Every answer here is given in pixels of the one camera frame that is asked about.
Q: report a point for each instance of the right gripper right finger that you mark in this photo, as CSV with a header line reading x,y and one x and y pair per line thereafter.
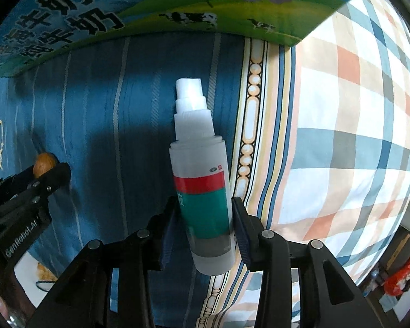
x,y
328,295

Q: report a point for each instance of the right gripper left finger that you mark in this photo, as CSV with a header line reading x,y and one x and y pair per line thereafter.
x,y
107,285

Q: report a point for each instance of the white spray bottle green label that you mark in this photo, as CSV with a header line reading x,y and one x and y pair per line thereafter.
x,y
201,175

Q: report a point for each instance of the person left hand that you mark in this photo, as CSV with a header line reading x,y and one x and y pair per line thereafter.
x,y
13,298

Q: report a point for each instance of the brown walnut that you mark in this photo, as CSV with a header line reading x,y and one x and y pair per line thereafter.
x,y
43,163

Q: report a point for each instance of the blue striped bedsheet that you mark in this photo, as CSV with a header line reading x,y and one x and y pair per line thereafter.
x,y
106,111

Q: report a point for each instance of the checkered quilt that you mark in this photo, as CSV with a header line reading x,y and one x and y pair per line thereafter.
x,y
319,134

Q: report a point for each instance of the cardboard box with blue print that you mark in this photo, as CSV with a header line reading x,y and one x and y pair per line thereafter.
x,y
33,31

